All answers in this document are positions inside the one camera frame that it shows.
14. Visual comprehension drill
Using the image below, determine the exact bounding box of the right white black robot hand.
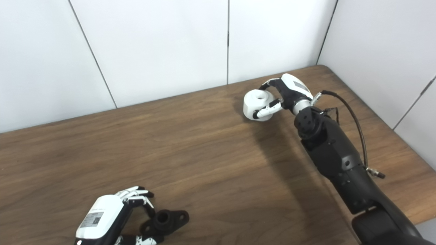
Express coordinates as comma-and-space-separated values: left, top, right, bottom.
253, 73, 314, 119

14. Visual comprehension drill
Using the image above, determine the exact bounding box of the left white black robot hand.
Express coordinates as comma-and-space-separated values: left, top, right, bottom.
74, 186, 157, 245

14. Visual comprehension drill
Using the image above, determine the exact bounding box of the round white plastic piece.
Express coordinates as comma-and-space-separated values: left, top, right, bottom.
243, 89, 278, 121

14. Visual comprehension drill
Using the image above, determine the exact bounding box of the black plastic holder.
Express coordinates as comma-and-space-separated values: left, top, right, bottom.
140, 210, 190, 239

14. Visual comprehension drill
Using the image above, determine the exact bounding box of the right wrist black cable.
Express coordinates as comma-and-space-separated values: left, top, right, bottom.
311, 90, 386, 179

